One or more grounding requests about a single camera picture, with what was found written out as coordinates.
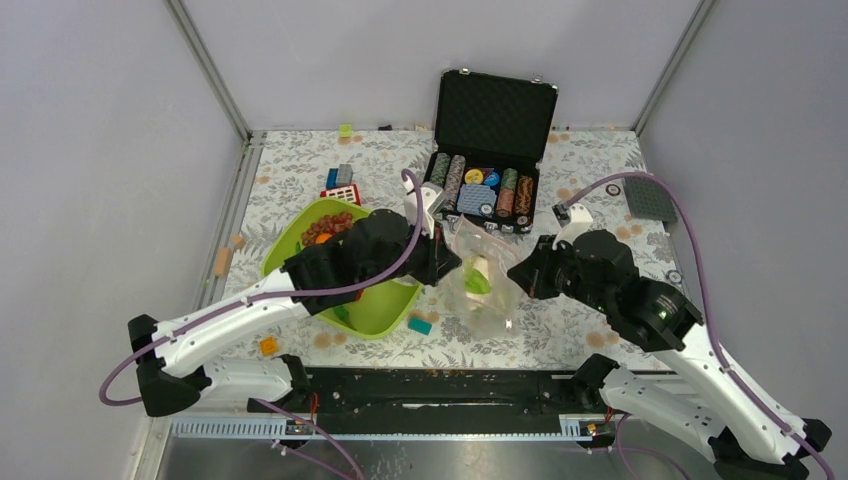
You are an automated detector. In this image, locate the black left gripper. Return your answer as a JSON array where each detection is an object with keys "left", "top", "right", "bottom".
[{"left": 361, "top": 215, "right": 462, "bottom": 289}]

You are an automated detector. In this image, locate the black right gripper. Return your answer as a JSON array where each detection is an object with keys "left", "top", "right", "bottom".
[{"left": 506, "top": 233, "right": 613, "bottom": 313}]

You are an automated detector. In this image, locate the white cauliflower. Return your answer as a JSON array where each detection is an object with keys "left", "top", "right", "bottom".
[{"left": 462, "top": 255, "right": 495, "bottom": 311}]

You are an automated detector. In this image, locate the green cabbage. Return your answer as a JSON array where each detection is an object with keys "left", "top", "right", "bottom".
[{"left": 462, "top": 256, "right": 520, "bottom": 313}]

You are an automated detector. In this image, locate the clear pink zip top bag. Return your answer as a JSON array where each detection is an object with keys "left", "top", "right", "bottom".
[{"left": 446, "top": 216, "right": 523, "bottom": 339}]

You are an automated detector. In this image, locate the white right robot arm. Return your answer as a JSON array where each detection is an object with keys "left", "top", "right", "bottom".
[{"left": 508, "top": 204, "right": 831, "bottom": 479}]

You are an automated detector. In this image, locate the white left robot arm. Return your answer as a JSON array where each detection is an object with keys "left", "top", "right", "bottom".
[{"left": 128, "top": 186, "right": 461, "bottom": 417}]

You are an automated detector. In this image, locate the green plastic food tray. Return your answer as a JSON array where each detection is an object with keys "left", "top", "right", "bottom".
[{"left": 261, "top": 197, "right": 422, "bottom": 340}]

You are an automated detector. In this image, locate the teal small block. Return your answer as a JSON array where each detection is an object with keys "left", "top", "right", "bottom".
[{"left": 407, "top": 317, "right": 433, "bottom": 335}]

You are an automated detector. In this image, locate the red white toy block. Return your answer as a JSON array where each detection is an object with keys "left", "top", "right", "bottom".
[{"left": 320, "top": 184, "right": 361, "bottom": 206}]

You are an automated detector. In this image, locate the green chili pepper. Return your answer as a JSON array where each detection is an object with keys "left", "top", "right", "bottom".
[{"left": 333, "top": 305, "right": 354, "bottom": 330}]

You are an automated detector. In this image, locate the floral patterned table mat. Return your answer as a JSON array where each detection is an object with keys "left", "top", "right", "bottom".
[{"left": 225, "top": 130, "right": 662, "bottom": 370}]

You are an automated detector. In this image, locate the red grape bunch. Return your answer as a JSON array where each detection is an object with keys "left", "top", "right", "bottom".
[{"left": 300, "top": 212, "right": 354, "bottom": 247}]

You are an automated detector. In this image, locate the grey toy block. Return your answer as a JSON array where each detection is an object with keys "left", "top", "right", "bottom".
[{"left": 335, "top": 164, "right": 353, "bottom": 187}]

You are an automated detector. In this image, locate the grey lego baseplate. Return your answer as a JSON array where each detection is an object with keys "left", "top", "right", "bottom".
[{"left": 623, "top": 177, "right": 678, "bottom": 224}]

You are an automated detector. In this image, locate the blue toy block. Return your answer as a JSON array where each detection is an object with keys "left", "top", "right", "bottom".
[{"left": 325, "top": 168, "right": 338, "bottom": 190}]

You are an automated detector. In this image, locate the black poker chip case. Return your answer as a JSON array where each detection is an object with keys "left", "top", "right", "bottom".
[{"left": 425, "top": 69, "right": 559, "bottom": 234}]

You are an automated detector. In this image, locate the orange small block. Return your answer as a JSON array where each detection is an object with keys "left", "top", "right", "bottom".
[{"left": 258, "top": 337, "right": 279, "bottom": 357}]

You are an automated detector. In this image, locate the small wooden cube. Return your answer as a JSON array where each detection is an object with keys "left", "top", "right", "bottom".
[{"left": 229, "top": 234, "right": 246, "bottom": 251}]

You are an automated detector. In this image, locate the wooden block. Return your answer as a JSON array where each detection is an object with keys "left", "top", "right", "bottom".
[{"left": 212, "top": 246, "right": 233, "bottom": 278}]

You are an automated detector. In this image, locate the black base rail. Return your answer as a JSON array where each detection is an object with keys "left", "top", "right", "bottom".
[{"left": 247, "top": 367, "right": 609, "bottom": 435}]

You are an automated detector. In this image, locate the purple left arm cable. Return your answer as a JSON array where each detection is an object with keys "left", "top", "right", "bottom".
[{"left": 97, "top": 168, "right": 425, "bottom": 480}]

